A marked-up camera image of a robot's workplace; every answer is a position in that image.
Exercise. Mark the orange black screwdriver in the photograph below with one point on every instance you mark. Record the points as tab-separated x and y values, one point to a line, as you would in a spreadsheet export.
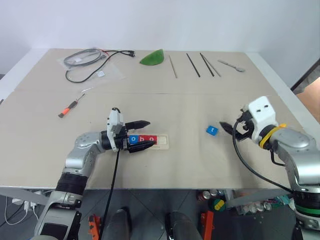
66	110

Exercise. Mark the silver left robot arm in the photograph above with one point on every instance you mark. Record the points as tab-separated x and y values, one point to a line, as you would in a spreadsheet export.
82	147

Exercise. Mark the orange black floor stand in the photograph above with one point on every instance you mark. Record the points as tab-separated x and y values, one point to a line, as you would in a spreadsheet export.
95	227
207	225

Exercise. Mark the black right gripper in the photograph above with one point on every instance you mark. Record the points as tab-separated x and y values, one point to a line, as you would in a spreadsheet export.
246	122

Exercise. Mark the white wooden letter tray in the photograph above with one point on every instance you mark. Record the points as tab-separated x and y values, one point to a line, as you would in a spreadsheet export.
162	142

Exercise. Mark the grey table crossbar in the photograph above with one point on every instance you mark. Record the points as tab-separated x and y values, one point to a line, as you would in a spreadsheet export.
22	195
257	197

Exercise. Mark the black board edge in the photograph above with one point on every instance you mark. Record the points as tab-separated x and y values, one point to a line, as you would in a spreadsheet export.
303	78

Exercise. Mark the grey metal spoon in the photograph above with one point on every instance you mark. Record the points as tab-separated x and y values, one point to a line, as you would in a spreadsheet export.
231	65

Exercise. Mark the red letter b tile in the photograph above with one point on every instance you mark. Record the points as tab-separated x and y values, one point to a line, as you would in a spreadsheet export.
143	138

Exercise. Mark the clear plastic bag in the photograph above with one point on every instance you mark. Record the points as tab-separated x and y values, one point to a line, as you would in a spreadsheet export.
112	71

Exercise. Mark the person bare forearm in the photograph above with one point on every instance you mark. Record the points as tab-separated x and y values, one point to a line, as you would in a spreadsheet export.
312	97

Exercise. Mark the grey thin chopstick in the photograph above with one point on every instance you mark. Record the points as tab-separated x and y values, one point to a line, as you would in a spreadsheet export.
213	67
173	66

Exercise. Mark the green leaf shaped plate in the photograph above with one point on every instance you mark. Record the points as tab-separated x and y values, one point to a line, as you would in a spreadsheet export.
153	58

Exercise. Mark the blue letter o tile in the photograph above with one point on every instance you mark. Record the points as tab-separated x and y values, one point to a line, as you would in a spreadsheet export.
133	139

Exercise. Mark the green yellow round lid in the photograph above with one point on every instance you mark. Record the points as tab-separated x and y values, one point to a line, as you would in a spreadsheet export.
217	205

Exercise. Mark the black chopstick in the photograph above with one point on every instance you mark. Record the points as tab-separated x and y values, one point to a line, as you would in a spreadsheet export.
207	64
193	64

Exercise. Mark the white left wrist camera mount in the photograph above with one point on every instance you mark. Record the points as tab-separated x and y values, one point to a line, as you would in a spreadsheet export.
113	122

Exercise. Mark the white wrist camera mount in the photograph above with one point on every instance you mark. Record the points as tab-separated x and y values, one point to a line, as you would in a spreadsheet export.
113	122
262	112

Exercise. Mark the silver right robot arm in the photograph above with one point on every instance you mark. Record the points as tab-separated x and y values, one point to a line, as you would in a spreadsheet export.
295	142

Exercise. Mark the red letter o tile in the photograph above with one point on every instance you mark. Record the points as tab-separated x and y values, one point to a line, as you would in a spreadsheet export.
152	138

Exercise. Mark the dark rounded shape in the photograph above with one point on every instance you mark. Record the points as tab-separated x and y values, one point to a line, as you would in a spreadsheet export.
181	226
118	225

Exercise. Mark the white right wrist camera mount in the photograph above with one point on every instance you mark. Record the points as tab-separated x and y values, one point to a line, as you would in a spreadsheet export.
262	112

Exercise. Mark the red drink can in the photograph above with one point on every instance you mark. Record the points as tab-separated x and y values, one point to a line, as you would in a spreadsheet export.
203	195

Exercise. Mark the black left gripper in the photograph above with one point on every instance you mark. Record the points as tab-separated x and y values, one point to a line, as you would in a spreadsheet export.
122	140

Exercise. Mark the silver drink can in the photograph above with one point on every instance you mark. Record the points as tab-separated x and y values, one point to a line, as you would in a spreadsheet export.
213	193

